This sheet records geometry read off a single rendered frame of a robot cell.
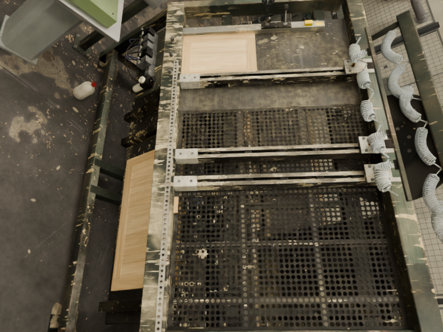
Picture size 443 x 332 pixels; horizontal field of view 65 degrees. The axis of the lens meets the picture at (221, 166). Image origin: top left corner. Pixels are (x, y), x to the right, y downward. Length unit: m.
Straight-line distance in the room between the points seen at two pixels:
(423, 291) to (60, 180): 2.17
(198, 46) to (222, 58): 0.20
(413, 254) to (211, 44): 1.71
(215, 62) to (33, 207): 1.46
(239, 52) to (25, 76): 1.43
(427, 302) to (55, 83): 2.59
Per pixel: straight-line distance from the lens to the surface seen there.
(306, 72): 2.24
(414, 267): 1.85
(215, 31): 2.50
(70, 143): 2.68
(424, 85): 2.70
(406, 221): 1.89
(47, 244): 2.44
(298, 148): 1.93
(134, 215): 2.35
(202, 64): 2.34
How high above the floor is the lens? 2.12
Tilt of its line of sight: 32 degrees down
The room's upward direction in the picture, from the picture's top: 73 degrees clockwise
